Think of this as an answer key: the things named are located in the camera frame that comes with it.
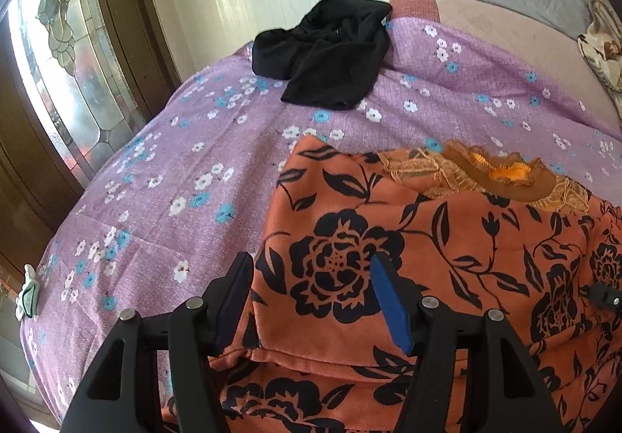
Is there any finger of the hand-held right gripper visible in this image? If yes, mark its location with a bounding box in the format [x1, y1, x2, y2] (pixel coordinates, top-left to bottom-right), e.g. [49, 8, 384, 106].
[585, 284, 622, 308]

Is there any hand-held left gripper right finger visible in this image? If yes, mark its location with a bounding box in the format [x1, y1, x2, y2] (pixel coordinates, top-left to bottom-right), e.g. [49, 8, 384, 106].
[372, 252, 567, 433]

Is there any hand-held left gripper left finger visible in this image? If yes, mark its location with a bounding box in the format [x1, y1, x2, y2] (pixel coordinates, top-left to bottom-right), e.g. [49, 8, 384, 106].
[58, 252, 254, 433]

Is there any orange black floral garment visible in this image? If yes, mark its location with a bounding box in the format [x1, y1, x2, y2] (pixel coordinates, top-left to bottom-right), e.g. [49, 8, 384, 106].
[162, 136, 622, 433]

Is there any purple floral bedsheet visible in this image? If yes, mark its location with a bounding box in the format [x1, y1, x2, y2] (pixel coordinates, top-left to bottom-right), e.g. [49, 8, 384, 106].
[24, 17, 622, 433]

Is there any green white ornament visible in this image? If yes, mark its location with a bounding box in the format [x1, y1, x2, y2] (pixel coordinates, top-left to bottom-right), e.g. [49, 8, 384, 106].
[14, 264, 44, 321]

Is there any cream floral cloth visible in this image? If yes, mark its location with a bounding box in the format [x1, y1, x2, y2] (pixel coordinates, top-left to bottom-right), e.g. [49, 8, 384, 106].
[577, 0, 622, 98]

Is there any stained glass window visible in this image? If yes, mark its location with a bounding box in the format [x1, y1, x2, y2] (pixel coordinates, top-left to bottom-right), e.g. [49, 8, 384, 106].
[10, 0, 147, 181]

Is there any pink mattress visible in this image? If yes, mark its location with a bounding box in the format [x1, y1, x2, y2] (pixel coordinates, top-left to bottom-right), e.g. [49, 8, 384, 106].
[391, 0, 622, 117]

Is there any wooden door frame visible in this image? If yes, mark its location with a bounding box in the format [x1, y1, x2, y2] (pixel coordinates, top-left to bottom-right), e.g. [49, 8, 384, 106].
[0, 0, 183, 278]

